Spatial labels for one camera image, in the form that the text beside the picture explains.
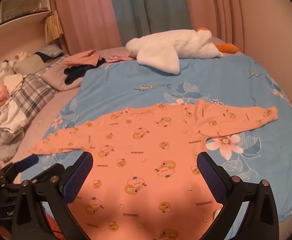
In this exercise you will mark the folded pink clothes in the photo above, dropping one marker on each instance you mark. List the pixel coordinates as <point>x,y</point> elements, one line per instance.
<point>83,58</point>

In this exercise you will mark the orange cartoon print shirt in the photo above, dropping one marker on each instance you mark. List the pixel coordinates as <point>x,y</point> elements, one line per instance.
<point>146,155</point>

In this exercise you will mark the blue curtain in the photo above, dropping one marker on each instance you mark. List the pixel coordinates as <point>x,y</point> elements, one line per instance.
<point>148,7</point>

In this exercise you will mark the plaid pillow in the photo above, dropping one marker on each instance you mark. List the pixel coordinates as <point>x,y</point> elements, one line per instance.
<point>33,95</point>

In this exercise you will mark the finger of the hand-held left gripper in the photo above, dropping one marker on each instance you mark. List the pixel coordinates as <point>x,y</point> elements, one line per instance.
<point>27,162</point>
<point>49,171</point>

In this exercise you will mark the white cloth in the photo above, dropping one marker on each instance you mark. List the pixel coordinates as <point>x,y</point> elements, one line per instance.
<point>12,82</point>

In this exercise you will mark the blue floral blanket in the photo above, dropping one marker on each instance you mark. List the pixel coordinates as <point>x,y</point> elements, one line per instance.
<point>211,80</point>

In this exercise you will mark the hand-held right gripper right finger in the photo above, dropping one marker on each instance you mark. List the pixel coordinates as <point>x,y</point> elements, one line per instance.
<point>211,180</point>

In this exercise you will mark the pink curtain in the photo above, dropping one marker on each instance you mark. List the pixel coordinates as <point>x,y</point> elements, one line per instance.
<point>86,12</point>
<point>211,5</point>

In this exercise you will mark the pink pillow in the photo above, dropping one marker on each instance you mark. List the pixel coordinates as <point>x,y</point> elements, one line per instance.
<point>53,77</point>

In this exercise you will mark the dark navy clothes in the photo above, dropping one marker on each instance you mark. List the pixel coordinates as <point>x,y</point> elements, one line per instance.
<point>76,73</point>

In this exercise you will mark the small pink garment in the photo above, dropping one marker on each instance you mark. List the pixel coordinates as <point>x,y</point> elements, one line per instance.
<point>118,57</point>

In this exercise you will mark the pink bed sheet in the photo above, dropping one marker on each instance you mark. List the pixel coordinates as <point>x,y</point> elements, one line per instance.
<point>43,122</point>

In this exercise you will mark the grey pillow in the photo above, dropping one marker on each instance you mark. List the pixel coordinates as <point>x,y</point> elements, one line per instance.
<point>28,63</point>

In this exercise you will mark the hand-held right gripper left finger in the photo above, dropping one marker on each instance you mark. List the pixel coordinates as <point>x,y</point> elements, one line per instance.
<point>78,177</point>

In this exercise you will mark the white goose plush toy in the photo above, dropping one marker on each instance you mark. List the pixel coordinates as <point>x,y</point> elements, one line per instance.
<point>176,45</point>

